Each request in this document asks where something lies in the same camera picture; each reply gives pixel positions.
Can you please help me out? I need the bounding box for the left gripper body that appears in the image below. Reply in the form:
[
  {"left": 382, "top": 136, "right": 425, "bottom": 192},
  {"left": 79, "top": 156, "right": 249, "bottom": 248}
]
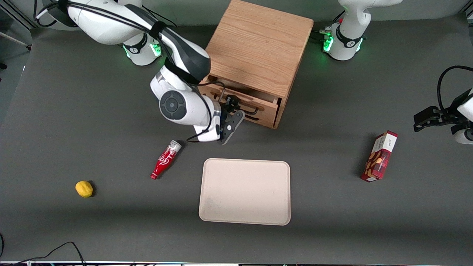
[{"left": 448, "top": 88, "right": 473, "bottom": 127}]

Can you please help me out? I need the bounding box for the wooden drawer with black handle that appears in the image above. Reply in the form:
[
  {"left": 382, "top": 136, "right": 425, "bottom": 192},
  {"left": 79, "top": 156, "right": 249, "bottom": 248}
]
[
  {"left": 236, "top": 113, "right": 279, "bottom": 129},
  {"left": 201, "top": 76, "right": 282, "bottom": 124}
]

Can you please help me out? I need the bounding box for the wooden drawer cabinet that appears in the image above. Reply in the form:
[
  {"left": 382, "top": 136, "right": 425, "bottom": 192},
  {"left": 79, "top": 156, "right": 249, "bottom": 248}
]
[{"left": 200, "top": 0, "right": 314, "bottom": 130}]

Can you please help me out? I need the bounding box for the red cookie box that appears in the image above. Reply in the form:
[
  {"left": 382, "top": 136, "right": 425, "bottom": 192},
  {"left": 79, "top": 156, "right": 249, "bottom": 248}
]
[{"left": 360, "top": 130, "right": 399, "bottom": 183}]

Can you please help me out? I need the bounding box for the beige plastic tray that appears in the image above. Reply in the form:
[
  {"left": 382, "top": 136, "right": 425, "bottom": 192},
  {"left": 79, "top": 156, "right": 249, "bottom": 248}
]
[{"left": 198, "top": 158, "right": 292, "bottom": 226}]

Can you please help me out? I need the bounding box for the red cola bottle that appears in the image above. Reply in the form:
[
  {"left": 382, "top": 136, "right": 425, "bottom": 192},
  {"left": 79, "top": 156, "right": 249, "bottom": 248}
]
[{"left": 150, "top": 140, "right": 183, "bottom": 180}]

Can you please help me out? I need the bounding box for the yellow lemon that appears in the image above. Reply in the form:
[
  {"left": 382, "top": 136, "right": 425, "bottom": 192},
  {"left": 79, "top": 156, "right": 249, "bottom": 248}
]
[{"left": 75, "top": 180, "right": 94, "bottom": 198}]

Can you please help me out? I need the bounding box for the black looped gripper cable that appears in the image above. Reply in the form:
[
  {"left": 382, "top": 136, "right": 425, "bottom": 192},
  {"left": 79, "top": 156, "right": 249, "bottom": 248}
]
[{"left": 437, "top": 65, "right": 473, "bottom": 112}]

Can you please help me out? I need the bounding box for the black arm base cable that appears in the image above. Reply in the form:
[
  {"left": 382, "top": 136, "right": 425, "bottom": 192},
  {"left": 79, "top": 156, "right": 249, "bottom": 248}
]
[{"left": 146, "top": 7, "right": 178, "bottom": 28}]

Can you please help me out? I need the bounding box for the black floor cable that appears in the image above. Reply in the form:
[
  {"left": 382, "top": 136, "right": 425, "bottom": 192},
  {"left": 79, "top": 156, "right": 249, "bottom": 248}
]
[{"left": 14, "top": 241, "right": 88, "bottom": 266}]

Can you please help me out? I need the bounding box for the grey aluminium frame rail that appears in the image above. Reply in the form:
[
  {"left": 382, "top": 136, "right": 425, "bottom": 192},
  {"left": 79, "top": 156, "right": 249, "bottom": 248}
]
[{"left": 0, "top": 0, "right": 38, "bottom": 29}]

